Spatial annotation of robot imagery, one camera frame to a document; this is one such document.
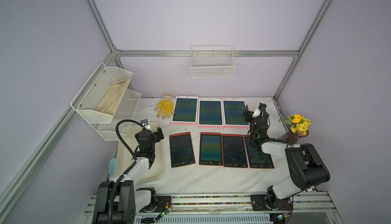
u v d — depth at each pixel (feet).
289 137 2.64
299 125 2.43
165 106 3.77
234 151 2.98
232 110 3.66
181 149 3.06
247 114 2.64
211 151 3.02
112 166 2.85
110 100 2.57
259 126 2.30
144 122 2.45
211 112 3.66
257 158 2.90
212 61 3.13
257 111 2.50
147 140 2.13
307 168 1.50
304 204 2.45
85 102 2.21
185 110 3.68
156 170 2.79
